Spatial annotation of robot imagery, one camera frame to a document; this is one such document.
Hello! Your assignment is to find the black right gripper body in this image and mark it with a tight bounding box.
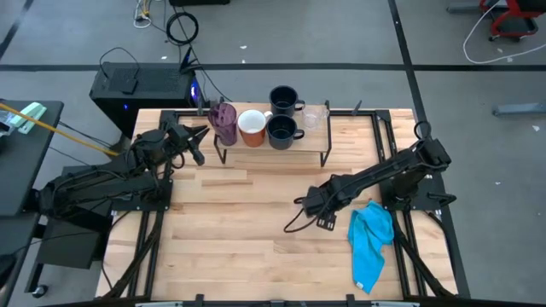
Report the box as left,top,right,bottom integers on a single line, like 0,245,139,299
298,177,349,217

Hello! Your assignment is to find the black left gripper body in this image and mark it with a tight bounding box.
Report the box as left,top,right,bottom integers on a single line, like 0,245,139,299
164,123,194,154

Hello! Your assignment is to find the purple faceted plastic tumbler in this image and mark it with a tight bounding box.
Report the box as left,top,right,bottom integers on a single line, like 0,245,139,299
207,101,238,147

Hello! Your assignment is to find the orange-red mug white inside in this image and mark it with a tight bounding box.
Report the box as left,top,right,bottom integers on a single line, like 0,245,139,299
236,108,274,148

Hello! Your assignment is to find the dark blue glossy mug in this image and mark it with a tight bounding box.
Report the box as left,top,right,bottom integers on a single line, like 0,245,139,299
265,113,305,151

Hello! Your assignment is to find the clear glass mug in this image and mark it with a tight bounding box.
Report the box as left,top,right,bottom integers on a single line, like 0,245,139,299
301,104,330,131

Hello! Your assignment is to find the dark blue speckled enamel mug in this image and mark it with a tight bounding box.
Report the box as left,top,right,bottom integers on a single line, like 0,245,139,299
268,84,306,119

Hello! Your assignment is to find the black computer tower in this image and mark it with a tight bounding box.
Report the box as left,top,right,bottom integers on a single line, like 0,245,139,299
89,61,200,129

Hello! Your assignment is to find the light blue cloth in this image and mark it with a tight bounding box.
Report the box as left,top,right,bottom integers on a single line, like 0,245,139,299
347,200,396,295

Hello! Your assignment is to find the black antenna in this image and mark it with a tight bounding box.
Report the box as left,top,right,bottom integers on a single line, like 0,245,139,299
178,45,200,72

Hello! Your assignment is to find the yellow pole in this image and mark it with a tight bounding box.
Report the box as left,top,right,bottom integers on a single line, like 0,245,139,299
0,101,119,157

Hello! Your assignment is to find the black side platform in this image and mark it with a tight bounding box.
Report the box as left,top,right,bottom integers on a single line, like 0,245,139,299
36,208,112,270

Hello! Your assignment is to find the mint green device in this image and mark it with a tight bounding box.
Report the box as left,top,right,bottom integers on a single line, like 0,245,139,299
10,101,47,136

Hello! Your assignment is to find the black side desk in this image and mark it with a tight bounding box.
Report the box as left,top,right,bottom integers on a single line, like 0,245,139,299
0,100,65,217

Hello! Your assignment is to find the grey floor bar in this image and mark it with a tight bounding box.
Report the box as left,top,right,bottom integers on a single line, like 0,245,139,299
492,101,546,117

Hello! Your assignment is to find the red chair base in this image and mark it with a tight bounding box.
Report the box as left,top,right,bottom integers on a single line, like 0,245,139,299
479,0,546,42

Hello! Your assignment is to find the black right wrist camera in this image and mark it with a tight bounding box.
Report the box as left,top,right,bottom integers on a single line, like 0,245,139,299
317,211,339,232

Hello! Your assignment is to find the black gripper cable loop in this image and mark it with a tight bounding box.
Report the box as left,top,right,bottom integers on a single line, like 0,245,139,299
283,195,319,235

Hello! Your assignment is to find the black metal table frame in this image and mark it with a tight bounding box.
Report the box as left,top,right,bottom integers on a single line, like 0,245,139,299
96,108,470,307

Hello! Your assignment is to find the coiled black cable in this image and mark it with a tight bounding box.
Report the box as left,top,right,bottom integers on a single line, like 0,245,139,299
165,11,200,46

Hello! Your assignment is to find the white cable bundle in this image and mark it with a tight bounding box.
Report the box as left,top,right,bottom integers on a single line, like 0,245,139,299
133,0,153,29

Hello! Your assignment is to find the white floor cable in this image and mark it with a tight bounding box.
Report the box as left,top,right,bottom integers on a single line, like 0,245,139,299
462,0,546,65

